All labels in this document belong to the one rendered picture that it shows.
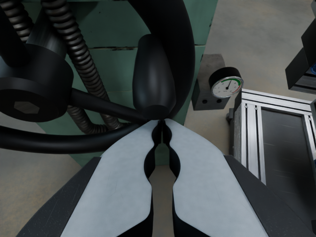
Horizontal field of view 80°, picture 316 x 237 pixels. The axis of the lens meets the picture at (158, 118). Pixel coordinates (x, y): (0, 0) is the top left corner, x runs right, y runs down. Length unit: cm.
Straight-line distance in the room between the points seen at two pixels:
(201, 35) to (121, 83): 20
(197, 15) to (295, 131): 80
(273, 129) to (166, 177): 54
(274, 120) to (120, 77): 77
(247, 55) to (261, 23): 47
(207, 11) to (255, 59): 129
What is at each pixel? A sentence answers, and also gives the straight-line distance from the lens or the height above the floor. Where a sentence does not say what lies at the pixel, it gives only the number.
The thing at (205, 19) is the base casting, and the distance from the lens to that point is 36.
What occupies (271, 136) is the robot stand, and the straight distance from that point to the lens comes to 97.
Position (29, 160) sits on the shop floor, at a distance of 118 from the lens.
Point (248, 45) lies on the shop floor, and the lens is 173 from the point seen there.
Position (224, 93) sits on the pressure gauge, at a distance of 42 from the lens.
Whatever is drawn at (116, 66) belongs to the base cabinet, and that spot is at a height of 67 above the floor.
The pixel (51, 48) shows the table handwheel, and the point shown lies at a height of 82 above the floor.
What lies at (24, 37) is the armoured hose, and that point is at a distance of 25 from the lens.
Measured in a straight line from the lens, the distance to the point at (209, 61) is 51.
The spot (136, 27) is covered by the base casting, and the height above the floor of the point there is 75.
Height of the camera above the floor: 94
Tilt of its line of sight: 58 degrees down
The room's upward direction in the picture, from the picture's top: 2 degrees clockwise
